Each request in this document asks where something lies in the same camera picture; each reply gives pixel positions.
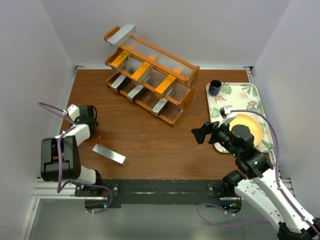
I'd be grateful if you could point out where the chrome silver toothpaste box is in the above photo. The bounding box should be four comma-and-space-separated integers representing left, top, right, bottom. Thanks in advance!
150, 98, 168, 117

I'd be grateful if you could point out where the black toothpaste box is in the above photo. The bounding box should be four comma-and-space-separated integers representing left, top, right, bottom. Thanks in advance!
126, 84, 148, 103

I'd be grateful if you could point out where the orange toothpaste box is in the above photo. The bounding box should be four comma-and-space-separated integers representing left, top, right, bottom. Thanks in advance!
131, 61, 153, 85
154, 75, 176, 99
110, 50, 130, 72

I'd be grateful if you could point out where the grey toothpaste box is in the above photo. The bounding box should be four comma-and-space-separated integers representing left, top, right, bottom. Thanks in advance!
104, 22, 137, 48

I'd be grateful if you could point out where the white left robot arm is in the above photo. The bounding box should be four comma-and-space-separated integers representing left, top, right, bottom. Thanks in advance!
38, 102, 101, 192

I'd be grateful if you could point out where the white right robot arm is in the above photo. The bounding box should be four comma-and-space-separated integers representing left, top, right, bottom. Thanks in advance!
191, 121, 320, 240

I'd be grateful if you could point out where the orange wooden three-tier shelf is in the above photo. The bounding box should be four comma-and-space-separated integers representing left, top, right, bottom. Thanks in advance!
105, 34, 200, 126

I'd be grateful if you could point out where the yellow round plate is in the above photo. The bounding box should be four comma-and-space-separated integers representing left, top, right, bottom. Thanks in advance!
229, 113, 263, 147

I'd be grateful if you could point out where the floral patterned serving tray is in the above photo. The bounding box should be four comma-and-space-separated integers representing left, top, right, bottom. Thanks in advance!
206, 82, 274, 153

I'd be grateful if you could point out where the dark blue cup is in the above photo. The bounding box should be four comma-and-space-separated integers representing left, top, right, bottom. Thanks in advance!
208, 79, 222, 96

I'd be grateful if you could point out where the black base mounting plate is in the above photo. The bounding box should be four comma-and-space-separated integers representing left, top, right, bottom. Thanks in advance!
74, 178, 253, 210

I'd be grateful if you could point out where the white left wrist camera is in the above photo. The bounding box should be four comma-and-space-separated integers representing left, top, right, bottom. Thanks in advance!
63, 104, 80, 122

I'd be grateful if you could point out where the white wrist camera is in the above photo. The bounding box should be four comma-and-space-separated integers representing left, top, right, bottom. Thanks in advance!
63, 104, 80, 122
218, 105, 238, 128

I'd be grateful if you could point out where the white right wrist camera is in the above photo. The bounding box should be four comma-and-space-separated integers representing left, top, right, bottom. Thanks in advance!
218, 105, 238, 128

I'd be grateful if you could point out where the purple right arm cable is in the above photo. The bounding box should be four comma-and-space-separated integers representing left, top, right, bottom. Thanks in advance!
196, 109, 320, 237

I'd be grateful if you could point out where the aluminium frame rail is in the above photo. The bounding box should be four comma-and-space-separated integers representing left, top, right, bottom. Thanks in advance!
31, 177, 86, 200

